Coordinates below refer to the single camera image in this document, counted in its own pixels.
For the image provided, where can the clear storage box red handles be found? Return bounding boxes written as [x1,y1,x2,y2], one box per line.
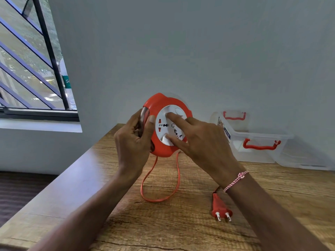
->
[209,110,295,164]

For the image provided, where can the person's left forearm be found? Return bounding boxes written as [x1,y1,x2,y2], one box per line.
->
[27,168,143,251]

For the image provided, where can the white window sill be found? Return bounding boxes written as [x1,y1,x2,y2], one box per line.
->
[0,119,83,133]

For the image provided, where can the person's right hand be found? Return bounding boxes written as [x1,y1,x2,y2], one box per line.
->
[165,112,245,189]

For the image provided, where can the person's right forearm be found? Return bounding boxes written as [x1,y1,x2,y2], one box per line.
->
[224,172,331,251]

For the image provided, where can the pink white woven bracelet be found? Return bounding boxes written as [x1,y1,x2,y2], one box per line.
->
[223,170,249,193]

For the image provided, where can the orange extension cord reel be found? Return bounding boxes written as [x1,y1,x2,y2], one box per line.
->
[143,93,193,158]

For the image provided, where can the white post with green label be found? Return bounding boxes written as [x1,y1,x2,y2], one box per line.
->
[58,53,78,111]

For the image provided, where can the black window frame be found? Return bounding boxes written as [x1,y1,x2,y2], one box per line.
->
[0,0,80,122]

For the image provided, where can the orange flat power cord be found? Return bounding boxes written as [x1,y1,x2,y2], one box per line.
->
[140,151,181,203]

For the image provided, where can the person's left hand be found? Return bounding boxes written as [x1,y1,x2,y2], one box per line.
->
[114,108,156,179]

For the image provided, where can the clear plastic box lid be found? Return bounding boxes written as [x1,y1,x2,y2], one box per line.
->
[274,144,334,171]

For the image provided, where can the orange two-pin plug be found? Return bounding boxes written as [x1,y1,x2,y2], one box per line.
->
[211,187,233,222]

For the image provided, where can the dark metal window grille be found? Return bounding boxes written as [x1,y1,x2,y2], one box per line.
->
[0,0,70,111]

